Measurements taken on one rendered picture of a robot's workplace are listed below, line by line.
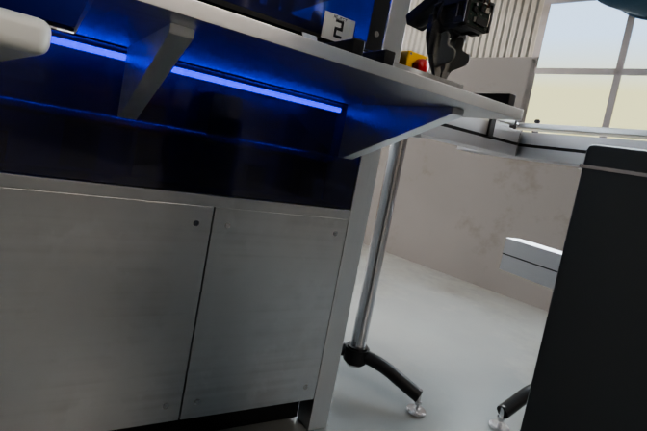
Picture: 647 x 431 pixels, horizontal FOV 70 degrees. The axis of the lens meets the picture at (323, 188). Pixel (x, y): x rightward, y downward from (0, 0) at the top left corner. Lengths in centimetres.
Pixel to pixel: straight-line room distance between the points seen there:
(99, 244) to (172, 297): 19
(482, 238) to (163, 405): 267
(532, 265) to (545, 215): 155
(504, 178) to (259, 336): 252
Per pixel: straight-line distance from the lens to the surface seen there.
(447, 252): 357
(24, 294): 101
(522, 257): 177
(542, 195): 329
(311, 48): 63
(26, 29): 45
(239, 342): 115
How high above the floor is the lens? 74
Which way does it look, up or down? 5 degrees down
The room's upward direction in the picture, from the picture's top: 11 degrees clockwise
